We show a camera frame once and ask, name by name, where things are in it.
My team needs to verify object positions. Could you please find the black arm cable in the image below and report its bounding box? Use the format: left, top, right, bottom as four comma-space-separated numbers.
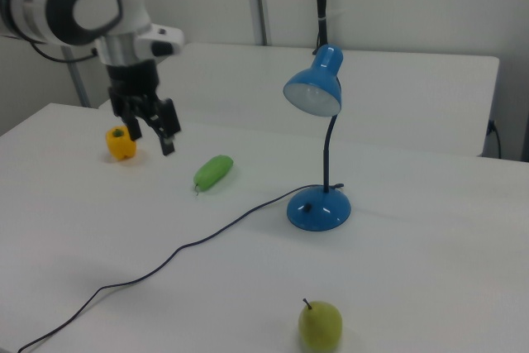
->
30, 40, 101, 64

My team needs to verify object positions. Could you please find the blue desk lamp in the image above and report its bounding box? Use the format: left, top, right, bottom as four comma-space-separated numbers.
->
282, 44, 353, 232

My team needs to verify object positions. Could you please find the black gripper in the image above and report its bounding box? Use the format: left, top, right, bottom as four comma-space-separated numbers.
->
106, 59, 183, 157

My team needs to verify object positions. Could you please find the grey slanted partition post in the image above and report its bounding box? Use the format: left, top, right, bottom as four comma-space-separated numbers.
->
60, 45, 93, 108

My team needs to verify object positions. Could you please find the green toy cucumber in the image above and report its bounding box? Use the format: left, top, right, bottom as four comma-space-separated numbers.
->
192, 155, 235, 197

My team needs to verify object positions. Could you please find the yellow-green toy pear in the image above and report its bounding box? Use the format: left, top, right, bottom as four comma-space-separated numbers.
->
298, 298, 344, 351

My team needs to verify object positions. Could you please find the yellow toy bell pepper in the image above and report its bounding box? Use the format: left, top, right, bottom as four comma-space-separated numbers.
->
104, 125, 138, 162

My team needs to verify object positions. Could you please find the dark lamp power cable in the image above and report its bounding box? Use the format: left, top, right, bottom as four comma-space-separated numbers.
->
16, 185, 307, 353

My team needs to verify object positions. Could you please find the black wall cable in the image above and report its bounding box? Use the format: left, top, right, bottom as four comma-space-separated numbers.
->
487, 118, 503, 160

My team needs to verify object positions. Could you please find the white side table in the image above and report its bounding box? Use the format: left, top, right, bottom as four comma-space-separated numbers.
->
98, 41, 501, 160

